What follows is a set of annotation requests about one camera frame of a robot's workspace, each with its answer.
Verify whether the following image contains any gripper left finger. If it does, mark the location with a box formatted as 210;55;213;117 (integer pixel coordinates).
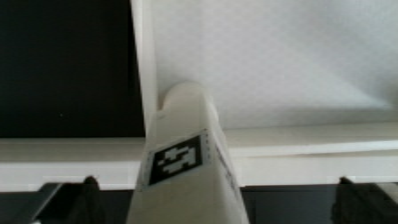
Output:
0;174;105;224

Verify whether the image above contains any white desk tabletop tray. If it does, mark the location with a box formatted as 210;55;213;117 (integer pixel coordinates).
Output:
0;0;398;163

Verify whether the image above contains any white leg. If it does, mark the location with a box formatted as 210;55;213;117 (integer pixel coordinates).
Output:
126;82;249;224

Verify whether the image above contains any white L-shaped fence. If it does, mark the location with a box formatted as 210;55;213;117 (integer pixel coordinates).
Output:
0;150;398;192

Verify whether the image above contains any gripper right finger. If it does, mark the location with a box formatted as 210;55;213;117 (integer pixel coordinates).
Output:
330;177;398;224

